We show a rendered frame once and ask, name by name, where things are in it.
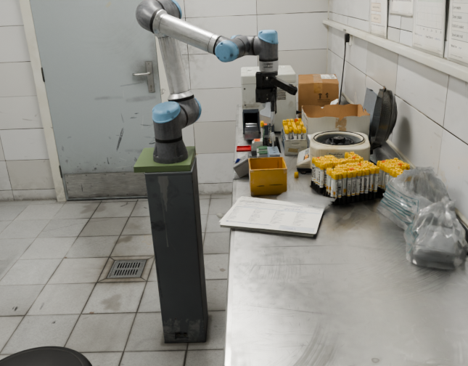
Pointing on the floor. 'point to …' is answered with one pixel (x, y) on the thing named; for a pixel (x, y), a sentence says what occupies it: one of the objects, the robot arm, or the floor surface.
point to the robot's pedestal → (178, 253)
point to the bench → (343, 289)
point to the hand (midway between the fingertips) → (274, 120)
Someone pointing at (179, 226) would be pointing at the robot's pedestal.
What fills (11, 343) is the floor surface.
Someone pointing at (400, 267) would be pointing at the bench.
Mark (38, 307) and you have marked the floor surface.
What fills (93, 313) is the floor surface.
